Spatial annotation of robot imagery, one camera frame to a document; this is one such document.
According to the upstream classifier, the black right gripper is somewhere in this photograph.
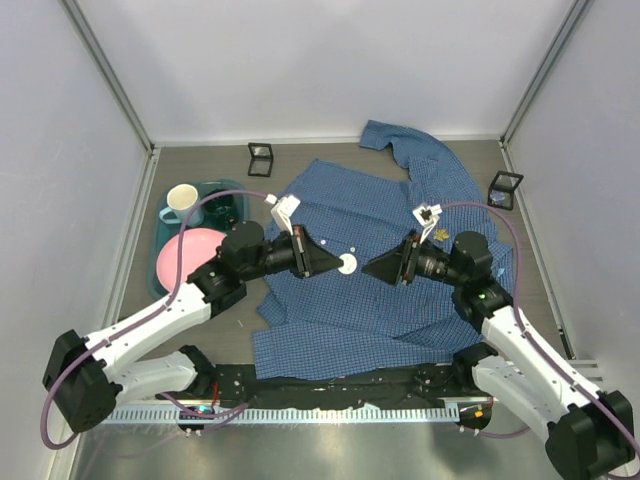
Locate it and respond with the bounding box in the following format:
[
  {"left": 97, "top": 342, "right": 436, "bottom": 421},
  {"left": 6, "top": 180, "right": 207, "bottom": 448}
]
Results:
[{"left": 362, "top": 228, "right": 466, "bottom": 287}]

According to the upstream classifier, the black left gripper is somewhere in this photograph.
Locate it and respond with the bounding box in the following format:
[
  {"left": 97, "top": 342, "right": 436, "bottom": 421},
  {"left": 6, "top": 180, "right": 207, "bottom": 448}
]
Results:
[{"left": 241, "top": 223, "right": 342, "bottom": 281}]

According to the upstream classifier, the gold leaf brooch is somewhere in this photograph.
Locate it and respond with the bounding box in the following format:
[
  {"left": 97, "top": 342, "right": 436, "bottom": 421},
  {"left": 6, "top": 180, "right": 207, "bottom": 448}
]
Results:
[{"left": 434, "top": 229, "right": 450, "bottom": 242}]

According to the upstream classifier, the blue plaid shirt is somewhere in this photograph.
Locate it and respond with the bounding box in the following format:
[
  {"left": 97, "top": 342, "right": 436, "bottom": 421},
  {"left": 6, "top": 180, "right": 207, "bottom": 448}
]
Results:
[{"left": 253, "top": 121, "right": 514, "bottom": 380}]

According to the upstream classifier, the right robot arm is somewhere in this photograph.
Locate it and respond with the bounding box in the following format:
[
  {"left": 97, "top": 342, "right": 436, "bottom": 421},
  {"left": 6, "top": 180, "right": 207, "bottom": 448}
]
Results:
[{"left": 363, "top": 231, "right": 639, "bottom": 479}]

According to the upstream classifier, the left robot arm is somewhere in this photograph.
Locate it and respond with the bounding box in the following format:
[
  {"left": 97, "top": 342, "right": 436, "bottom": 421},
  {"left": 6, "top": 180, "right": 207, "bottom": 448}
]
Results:
[{"left": 43, "top": 221, "right": 343, "bottom": 433}]

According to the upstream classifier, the black display box back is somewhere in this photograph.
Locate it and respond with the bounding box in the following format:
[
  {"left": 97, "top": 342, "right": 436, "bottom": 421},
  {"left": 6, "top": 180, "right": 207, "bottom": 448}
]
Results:
[{"left": 247, "top": 142, "right": 274, "bottom": 178}]

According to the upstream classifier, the black display box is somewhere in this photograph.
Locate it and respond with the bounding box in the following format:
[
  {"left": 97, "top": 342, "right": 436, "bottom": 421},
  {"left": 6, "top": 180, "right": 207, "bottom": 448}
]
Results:
[
  {"left": 247, "top": 142, "right": 274, "bottom": 178},
  {"left": 487, "top": 170, "right": 524, "bottom": 211}
]

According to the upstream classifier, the dark green mug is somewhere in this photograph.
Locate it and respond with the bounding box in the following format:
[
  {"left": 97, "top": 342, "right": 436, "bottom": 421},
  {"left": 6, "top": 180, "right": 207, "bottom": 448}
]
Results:
[{"left": 203, "top": 195, "right": 239, "bottom": 231}]

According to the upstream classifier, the pink plate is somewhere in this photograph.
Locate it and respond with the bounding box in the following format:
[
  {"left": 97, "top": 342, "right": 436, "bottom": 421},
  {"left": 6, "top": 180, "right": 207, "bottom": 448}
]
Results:
[{"left": 155, "top": 228, "right": 226, "bottom": 293}]

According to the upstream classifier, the black display box right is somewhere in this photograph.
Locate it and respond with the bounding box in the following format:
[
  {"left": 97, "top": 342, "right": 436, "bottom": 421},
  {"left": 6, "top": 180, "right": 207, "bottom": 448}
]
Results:
[{"left": 487, "top": 170, "right": 524, "bottom": 211}]

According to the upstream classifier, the light blue mug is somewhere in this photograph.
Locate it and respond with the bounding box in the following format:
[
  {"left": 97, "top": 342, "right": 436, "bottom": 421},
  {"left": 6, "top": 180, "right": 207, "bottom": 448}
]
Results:
[{"left": 158, "top": 184, "right": 204, "bottom": 227}]

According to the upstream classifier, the teal plastic tray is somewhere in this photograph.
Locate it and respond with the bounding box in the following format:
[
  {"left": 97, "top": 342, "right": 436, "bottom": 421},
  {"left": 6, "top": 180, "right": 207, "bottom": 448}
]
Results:
[{"left": 146, "top": 193, "right": 249, "bottom": 300}]

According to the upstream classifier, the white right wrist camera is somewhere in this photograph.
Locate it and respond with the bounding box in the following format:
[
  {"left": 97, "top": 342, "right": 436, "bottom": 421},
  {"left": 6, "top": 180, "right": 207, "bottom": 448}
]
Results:
[{"left": 412, "top": 203, "right": 442, "bottom": 244}]

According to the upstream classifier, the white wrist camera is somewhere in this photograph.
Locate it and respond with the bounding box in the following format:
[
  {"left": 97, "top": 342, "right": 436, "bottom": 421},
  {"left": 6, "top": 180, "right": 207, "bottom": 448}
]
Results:
[
  {"left": 265, "top": 194, "right": 301, "bottom": 234},
  {"left": 412, "top": 203, "right": 442, "bottom": 244}
]

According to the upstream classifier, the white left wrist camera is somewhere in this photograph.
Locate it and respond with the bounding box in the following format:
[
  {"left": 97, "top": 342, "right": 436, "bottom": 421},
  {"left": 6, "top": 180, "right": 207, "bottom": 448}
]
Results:
[{"left": 265, "top": 194, "right": 301, "bottom": 234}]

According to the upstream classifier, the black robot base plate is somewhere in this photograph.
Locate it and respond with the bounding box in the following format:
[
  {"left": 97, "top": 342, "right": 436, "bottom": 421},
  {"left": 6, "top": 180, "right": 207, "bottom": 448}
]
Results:
[{"left": 153, "top": 361, "right": 501, "bottom": 411}]

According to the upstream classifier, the white slotted cable duct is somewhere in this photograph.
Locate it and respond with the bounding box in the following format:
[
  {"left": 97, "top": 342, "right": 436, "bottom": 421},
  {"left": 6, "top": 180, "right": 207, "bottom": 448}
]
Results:
[{"left": 101, "top": 403, "right": 459, "bottom": 425}]

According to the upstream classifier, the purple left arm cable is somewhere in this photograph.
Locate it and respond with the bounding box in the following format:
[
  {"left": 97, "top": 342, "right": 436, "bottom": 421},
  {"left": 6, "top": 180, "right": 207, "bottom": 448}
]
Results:
[{"left": 39, "top": 188, "right": 274, "bottom": 451}]

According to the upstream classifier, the aluminium frame rail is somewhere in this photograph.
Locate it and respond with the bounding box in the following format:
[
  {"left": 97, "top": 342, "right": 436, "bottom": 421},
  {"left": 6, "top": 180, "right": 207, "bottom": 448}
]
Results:
[{"left": 59, "top": 0, "right": 155, "bottom": 154}]

